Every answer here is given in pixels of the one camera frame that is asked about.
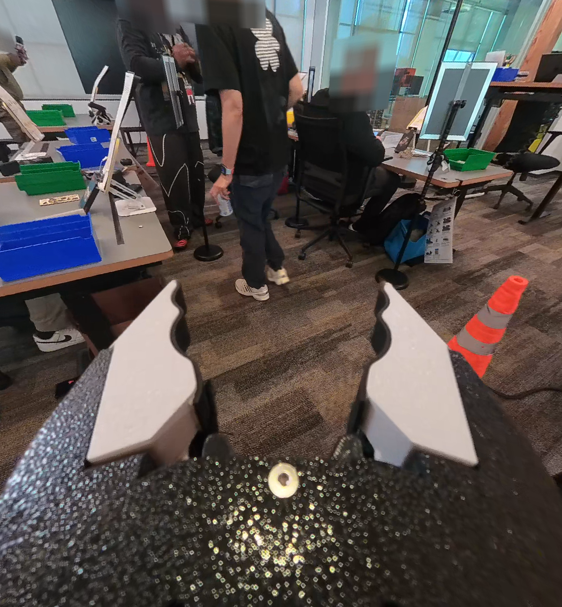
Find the grey panel sign stand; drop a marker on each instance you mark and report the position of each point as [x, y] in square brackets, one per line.
[207, 251]

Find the blue bag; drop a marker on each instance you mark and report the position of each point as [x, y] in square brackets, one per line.
[404, 242]

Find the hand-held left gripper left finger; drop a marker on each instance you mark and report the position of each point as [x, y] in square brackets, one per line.
[148, 389]

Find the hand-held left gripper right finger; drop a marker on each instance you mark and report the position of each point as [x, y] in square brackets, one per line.
[418, 389]

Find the green tray bin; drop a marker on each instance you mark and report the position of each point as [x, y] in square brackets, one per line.
[468, 159]

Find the black wall screen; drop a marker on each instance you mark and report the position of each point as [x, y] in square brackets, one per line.
[82, 43]

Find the cardboard box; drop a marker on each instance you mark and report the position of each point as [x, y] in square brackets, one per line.
[120, 308]

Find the wooden post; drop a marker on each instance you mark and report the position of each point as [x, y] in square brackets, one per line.
[532, 57]

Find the white side table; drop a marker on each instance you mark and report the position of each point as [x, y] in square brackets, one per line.
[447, 175]

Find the black office chair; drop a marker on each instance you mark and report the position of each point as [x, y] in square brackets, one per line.
[323, 180]
[527, 166]

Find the white tilted stand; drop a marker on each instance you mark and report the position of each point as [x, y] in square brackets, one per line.
[105, 161]

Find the grey work table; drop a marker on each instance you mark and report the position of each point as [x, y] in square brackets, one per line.
[34, 204]

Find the blue tray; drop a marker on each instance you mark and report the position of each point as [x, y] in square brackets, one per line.
[504, 73]

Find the printed paper sheet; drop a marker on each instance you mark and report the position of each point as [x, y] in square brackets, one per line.
[440, 232]

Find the black bag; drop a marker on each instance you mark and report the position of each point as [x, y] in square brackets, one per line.
[380, 218]

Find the brown wooden table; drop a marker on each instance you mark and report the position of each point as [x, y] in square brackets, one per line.
[537, 95]

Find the orange striped traffic cone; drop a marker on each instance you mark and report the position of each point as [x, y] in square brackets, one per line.
[485, 327]

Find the green parts bin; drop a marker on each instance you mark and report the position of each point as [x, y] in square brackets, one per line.
[49, 178]
[46, 118]

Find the large blue parts bin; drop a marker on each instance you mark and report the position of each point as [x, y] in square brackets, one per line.
[39, 248]

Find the small blue parts bin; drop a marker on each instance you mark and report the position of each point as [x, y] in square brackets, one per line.
[89, 135]
[82, 154]

